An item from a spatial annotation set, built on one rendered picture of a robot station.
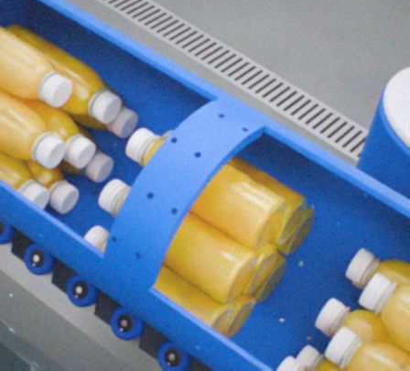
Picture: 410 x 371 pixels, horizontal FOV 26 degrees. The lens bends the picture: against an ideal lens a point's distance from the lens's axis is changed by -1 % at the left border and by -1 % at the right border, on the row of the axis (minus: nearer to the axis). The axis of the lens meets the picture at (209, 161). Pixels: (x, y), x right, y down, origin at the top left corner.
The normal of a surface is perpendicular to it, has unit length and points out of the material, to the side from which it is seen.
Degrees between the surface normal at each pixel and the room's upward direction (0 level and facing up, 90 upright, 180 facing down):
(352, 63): 0
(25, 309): 70
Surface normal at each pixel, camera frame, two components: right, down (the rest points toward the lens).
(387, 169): -0.86, 0.25
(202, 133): 0.05, -0.63
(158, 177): -0.22, -0.31
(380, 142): -0.96, 0.07
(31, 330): -0.51, 0.22
